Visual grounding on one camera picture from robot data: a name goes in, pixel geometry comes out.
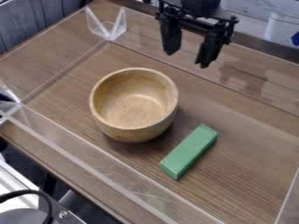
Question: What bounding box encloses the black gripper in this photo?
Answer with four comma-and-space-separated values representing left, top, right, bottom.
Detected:
157, 0, 239, 68

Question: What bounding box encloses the brown wooden bowl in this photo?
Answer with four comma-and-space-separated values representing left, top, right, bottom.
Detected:
88, 67, 179, 143

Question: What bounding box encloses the green rectangular block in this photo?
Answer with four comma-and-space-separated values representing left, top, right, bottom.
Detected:
159, 124, 219, 180

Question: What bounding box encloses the white container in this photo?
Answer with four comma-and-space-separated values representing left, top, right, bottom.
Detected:
265, 12, 299, 49

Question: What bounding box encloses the clear acrylic enclosure wall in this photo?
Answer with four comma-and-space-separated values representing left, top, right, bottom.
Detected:
0, 2, 299, 224

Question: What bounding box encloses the grey metal bracket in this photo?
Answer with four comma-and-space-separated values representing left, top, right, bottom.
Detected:
51, 199, 87, 224

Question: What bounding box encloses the black cable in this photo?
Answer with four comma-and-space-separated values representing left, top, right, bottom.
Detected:
0, 189, 54, 224

